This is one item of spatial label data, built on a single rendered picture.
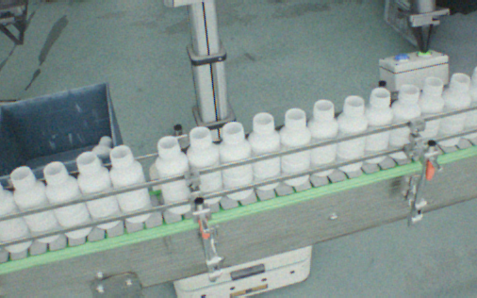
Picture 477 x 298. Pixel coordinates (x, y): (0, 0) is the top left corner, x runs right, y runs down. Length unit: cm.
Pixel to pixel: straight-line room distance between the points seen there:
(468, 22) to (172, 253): 215
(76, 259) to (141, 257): 13
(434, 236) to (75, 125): 152
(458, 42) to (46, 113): 211
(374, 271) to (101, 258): 135
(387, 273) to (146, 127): 147
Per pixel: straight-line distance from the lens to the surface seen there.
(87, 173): 94
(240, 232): 107
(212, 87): 163
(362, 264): 218
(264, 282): 197
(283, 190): 105
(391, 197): 117
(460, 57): 297
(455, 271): 224
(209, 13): 151
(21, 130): 161
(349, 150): 104
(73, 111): 157
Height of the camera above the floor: 177
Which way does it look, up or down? 42 degrees down
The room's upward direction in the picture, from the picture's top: 4 degrees counter-clockwise
